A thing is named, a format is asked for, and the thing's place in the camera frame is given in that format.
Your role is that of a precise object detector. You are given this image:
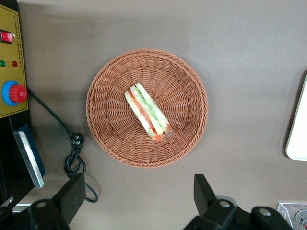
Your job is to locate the red and white can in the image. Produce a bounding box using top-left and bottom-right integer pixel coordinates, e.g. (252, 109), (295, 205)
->
(295, 209), (307, 230)

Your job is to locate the black power cable with plug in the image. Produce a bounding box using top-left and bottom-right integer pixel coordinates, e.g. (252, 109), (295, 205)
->
(26, 87), (99, 203)

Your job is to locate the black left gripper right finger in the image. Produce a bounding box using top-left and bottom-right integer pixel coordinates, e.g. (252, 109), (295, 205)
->
(183, 174), (293, 230)

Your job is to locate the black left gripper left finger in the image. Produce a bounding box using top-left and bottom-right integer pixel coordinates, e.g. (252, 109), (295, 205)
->
(0, 173), (86, 230)

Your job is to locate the red rocker switch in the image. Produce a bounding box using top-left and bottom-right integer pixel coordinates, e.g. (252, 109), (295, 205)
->
(0, 29), (13, 45)

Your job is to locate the clear acrylic can box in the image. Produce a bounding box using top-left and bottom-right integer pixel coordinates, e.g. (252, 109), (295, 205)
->
(277, 202), (307, 230)

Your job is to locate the black machine with yellow panel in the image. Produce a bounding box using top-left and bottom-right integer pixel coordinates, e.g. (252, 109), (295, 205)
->
(0, 0), (46, 207)

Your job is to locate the sandwich with lettuce and tomato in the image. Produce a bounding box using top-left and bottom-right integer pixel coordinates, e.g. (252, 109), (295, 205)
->
(124, 82), (173, 141)

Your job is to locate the cream plastic tray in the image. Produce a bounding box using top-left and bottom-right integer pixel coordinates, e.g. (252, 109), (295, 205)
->
(285, 73), (307, 161)

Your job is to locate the round brown wicker basket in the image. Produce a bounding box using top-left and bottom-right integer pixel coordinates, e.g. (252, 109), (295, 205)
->
(85, 48), (209, 169)

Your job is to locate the red knob with blue ring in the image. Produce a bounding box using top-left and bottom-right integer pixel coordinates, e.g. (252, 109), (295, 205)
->
(1, 80), (28, 106)

